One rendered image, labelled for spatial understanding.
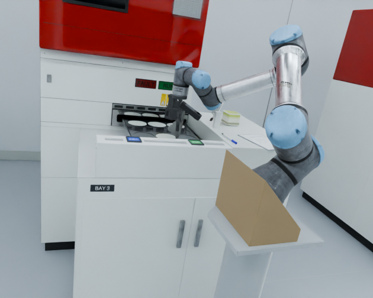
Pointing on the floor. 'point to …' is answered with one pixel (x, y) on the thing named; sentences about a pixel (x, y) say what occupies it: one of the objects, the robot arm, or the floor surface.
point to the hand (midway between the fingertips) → (178, 136)
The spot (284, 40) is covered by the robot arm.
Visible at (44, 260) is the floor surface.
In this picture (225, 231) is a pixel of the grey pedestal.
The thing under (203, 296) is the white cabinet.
